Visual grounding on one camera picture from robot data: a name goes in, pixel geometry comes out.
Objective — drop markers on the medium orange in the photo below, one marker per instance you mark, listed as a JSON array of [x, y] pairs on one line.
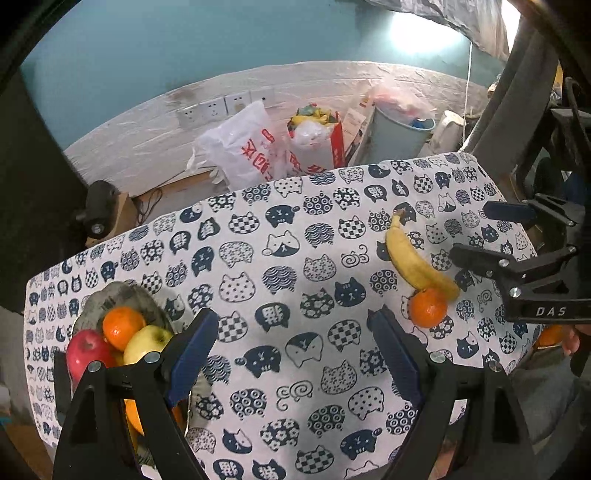
[[429, 307]]

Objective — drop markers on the white wall socket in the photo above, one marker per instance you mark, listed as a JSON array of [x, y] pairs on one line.
[[238, 102], [189, 115], [263, 97], [213, 110]]

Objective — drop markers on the cat print tablecloth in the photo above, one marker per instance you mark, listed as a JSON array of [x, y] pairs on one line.
[[300, 258]]

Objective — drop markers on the grey cloth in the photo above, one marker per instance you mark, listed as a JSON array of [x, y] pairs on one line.
[[461, 23]]

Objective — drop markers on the grey chair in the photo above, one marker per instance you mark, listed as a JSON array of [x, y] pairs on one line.
[[521, 92]]

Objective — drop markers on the red apple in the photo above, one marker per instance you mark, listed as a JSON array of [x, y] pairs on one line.
[[87, 350]]

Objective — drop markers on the person's right hand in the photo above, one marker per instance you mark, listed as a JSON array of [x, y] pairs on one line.
[[577, 340]]

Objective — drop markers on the grey glass plate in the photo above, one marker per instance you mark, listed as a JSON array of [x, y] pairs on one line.
[[115, 295]]

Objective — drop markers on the yellow-green apple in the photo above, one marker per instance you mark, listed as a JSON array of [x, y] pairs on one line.
[[145, 344]]

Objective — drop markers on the white kettle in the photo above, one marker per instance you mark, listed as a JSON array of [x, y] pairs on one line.
[[448, 131]]

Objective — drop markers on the black round device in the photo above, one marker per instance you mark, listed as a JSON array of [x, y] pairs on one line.
[[99, 207]]

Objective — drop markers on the white plastic bag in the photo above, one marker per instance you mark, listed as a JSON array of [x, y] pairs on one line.
[[240, 147]]

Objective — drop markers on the yellow banana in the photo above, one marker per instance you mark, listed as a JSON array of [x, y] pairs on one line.
[[411, 263]]

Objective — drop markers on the pink plastic bag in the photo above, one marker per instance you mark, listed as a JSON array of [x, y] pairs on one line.
[[397, 98]]

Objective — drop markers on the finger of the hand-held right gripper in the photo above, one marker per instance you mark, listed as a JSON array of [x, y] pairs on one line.
[[508, 211], [485, 263]]

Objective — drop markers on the red paper bag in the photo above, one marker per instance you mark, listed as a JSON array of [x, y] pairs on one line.
[[337, 143]]

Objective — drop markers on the small orange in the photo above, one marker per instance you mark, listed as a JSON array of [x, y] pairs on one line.
[[134, 415]]

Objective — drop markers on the light blue bucket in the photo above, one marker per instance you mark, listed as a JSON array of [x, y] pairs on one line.
[[399, 138]]

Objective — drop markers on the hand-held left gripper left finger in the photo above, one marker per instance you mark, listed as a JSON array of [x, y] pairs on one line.
[[194, 355]]

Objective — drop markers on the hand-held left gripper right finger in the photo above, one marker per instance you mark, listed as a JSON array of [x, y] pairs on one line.
[[397, 360]]

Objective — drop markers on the large orange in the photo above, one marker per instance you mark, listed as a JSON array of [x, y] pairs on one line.
[[122, 327]]

